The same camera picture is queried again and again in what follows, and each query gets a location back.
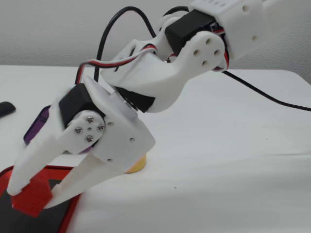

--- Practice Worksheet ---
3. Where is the purple metal tray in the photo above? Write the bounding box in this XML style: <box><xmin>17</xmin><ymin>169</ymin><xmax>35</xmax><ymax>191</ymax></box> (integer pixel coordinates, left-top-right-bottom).
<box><xmin>23</xmin><ymin>105</ymin><xmax>96</xmax><ymax>155</ymax></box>

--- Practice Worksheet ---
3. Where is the black rounded object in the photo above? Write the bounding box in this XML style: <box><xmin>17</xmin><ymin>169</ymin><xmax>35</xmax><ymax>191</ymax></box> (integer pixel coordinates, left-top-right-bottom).
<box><xmin>0</xmin><ymin>101</ymin><xmax>17</xmax><ymax>119</ymax></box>

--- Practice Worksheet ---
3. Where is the red white black servo wire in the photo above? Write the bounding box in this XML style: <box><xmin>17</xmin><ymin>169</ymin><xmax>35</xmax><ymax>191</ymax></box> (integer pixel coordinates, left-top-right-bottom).
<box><xmin>76</xmin><ymin>23</ymin><xmax>230</xmax><ymax>84</ymax></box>

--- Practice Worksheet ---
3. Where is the red studded block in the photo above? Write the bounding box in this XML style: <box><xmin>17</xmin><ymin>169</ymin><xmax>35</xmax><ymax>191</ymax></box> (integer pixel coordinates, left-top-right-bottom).
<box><xmin>11</xmin><ymin>172</ymin><xmax>54</xmax><ymax>218</ymax></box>

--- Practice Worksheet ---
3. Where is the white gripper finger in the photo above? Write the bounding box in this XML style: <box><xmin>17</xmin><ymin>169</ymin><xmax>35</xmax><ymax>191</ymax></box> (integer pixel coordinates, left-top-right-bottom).
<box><xmin>45</xmin><ymin>151</ymin><xmax>128</xmax><ymax>210</ymax></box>
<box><xmin>6</xmin><ymin>93</ymin><xmax>106</xmax><ymax>197</ymax></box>

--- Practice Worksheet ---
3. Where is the yellow masking tape roll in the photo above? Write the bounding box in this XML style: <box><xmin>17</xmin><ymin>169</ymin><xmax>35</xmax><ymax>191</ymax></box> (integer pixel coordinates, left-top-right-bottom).
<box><xmin>123</xmin><ymin>150</ymin><xmax>148</xmax><ymax>174</ymax></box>

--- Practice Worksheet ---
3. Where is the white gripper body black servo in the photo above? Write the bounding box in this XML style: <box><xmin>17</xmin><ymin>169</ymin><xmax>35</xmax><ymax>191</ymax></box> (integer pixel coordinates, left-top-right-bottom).
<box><xmin>57</xmin><ymin>74</ymin><xmax>156</xmax><ymax>170</ymax></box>

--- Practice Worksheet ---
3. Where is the red metal tray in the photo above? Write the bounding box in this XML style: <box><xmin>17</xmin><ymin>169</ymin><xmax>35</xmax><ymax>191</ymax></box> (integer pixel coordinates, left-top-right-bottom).
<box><xmin>0</xmin><ymin>165</ymin><xmax>82</xmax><ymax>233</ymax></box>

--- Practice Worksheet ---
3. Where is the black cable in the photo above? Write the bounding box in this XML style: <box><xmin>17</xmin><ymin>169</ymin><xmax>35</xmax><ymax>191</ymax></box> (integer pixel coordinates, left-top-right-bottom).
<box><xmin>96</xmin><ymin>6</ymin><xmax>311</xmax><ymax>111</ymax></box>

